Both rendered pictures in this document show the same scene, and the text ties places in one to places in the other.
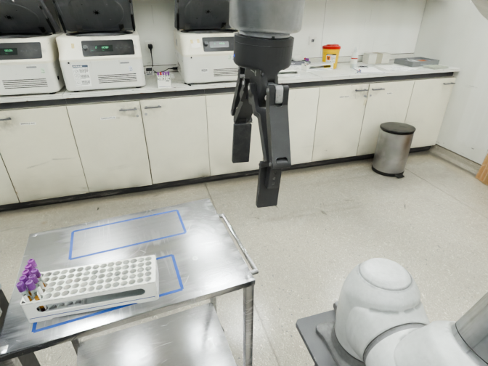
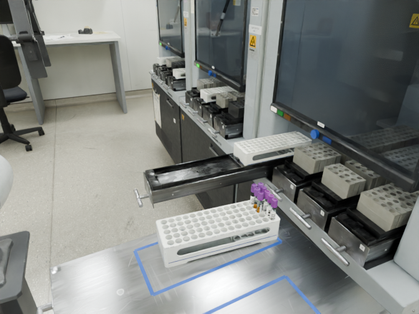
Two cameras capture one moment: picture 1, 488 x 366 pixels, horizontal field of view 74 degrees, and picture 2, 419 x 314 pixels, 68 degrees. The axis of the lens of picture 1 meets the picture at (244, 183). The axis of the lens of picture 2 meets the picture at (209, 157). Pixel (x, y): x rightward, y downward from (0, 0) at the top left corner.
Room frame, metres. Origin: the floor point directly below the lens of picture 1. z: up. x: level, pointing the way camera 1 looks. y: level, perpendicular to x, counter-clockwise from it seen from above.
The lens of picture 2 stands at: (1.17, 0.28, 1.39)
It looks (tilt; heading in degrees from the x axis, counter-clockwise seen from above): 29 degrees down; 174
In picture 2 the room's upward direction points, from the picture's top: straight up
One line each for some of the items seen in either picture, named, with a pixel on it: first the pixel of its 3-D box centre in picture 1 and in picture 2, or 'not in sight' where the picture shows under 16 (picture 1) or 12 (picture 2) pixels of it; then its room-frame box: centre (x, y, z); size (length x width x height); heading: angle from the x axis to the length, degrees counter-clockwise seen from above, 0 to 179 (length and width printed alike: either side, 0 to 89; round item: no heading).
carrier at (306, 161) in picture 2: not in sight; (305, 161); (0.26, 0.72, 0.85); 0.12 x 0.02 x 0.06; 17
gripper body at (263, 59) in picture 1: (261, 71); not in sight; (0.44, -0.02, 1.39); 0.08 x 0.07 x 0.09; 16
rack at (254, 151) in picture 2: not in sight; (272, 148); (0.12, 0.64, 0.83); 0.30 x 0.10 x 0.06; 107
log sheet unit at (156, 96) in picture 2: not in sight; (155, 107); (-1.53, 0.07, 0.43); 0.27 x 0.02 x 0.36; 17
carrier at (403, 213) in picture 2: not in sight; (383, 209); (0.54, 0.83, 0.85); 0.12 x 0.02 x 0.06; 17
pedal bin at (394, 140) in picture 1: (393, 149); not in sight; (2.89, -1.44, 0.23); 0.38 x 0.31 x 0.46; 17
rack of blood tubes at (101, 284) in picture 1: (96, 286); (218, 229); (0.58, 0.37, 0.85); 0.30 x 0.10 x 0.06; 104
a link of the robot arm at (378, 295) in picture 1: (377, 307); not in sight; (0.50, -0.30, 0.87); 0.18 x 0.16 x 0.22; 8
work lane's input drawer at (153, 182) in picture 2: not in sight; (231, 169); (0.18, 0.47, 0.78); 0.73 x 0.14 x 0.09; 107
